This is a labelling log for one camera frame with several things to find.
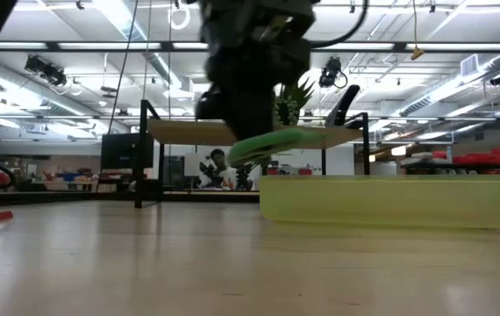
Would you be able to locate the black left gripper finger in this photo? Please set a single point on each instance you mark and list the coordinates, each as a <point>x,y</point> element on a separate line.
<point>250,120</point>

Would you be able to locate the green scissors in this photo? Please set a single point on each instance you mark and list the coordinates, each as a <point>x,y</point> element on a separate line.
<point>272,142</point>

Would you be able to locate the person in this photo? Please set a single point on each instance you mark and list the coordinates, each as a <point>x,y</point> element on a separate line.
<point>218,169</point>

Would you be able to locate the wooden shelf riser black legs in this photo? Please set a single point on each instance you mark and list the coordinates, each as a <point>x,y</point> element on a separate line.
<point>180,131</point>

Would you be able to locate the black stapler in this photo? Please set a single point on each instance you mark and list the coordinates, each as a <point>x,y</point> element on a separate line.
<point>342,105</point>

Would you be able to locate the black monitor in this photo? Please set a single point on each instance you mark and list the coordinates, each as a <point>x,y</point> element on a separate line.
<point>123,151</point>

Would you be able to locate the yellow translucent pencil case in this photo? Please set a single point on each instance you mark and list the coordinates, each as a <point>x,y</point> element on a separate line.
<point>386,202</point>

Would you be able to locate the black ceiling device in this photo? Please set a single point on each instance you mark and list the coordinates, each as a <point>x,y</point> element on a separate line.
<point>46,70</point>

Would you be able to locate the red storage bins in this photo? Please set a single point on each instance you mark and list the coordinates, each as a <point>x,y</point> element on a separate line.
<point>491,157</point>

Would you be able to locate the black hanging camera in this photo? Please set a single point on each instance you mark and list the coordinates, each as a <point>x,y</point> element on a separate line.
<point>331,72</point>

